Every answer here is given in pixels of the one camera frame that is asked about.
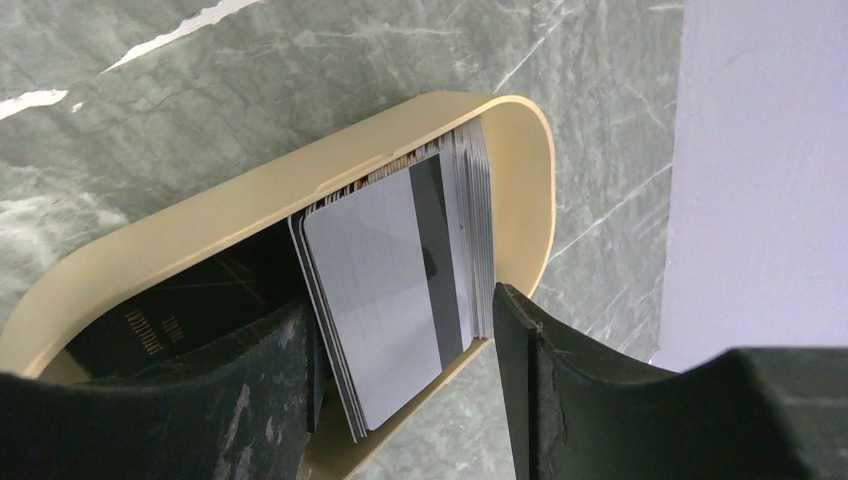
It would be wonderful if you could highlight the stack of credit cards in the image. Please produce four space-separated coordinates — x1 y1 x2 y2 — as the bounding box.
288 119 495 441

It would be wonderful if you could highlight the beige oval plastic tray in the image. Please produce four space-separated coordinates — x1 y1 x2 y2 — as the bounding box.
1 92 556 479

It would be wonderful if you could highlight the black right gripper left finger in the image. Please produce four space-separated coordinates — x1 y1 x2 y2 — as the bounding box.
1 302 315 479

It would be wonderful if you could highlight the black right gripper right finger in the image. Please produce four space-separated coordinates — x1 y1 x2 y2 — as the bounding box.
493 283 847 479

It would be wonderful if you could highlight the black card in tray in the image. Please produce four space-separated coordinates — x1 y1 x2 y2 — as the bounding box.
65 221 305 379

